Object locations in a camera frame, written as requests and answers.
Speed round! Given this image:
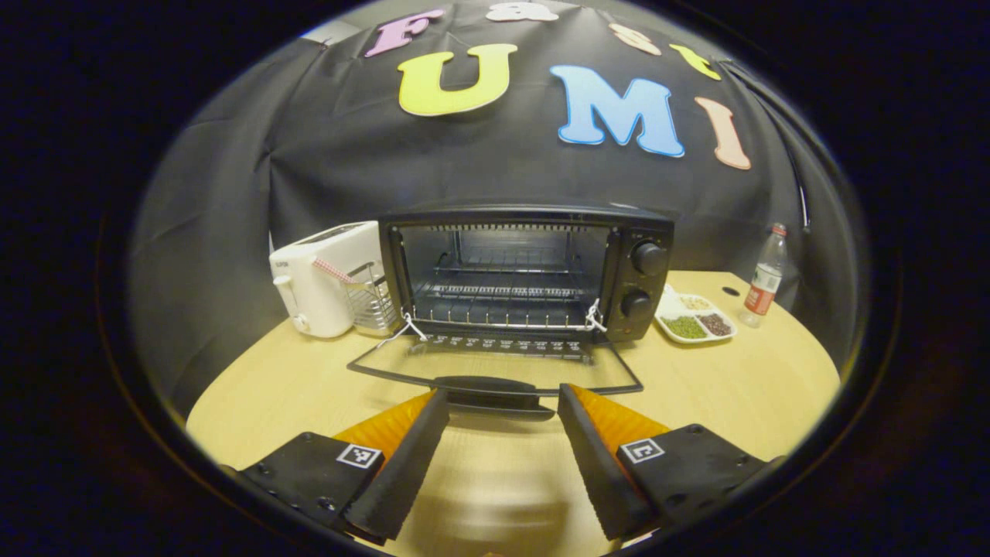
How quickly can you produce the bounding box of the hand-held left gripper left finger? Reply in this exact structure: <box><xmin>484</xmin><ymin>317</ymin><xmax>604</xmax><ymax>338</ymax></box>
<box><xmin>232</xmin><ymin>388</ymin><xmax>451</xmax><ymax>542</ymax></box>

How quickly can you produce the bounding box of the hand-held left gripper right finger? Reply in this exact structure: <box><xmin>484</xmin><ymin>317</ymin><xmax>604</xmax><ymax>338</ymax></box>
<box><xmin>557</xmin><ymin>383</ymin><xmax>774</xmax><ymax>541</ymax></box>

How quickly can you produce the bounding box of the white divided tray of beans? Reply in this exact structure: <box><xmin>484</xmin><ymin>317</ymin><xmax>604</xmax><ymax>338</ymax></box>
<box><xmin>654</xmin><ymin>285</ymin><xmax>738</xmax><ymax>345</ymax></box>

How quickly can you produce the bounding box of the black electric oven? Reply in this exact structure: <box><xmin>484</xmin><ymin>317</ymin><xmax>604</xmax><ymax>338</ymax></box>
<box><xmin>346</xmin><ymin>205</ymin><xmax>675</xmax><ymax>422</ymax></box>

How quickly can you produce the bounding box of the white toaster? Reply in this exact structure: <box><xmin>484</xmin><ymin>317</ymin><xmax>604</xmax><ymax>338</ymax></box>
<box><xmin>269</xmin><ymin>221</ymin><xmax>384</xmax><ymax>339</ymax></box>

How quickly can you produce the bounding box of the red striped straw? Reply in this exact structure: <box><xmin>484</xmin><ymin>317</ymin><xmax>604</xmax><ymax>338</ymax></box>
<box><xmin>312</xmin><ymin>257</ymin><xmax>357</xmax><ymax>285</ymax></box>

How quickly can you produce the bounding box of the clear plastic water bottle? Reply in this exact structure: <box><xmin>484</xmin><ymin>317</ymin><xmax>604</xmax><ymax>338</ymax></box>
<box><xmin>739</xmin><ymin>223</ymin><xmax>790</xmax><ymax>329</ymax></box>

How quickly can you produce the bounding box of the black backdrop cloth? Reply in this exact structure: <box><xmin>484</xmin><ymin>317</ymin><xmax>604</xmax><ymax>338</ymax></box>
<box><xmin>128</xmin><ymin>0</ymin><xmax>867</xmax><ymax>419</ymax></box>

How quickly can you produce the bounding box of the small metal wire basket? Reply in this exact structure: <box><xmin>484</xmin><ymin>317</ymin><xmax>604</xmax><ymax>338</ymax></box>
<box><xmin>344</xmin><ymin>263</ymin><xmax>403</xmax><ymax>337</ymax></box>

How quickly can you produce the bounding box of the oven wire rack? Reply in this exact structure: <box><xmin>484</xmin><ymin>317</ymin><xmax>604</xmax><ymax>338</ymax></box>
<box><xmin>404</xmin><ymin>280</ymin><xmax>606</xmax><ymax>333</ymax></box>

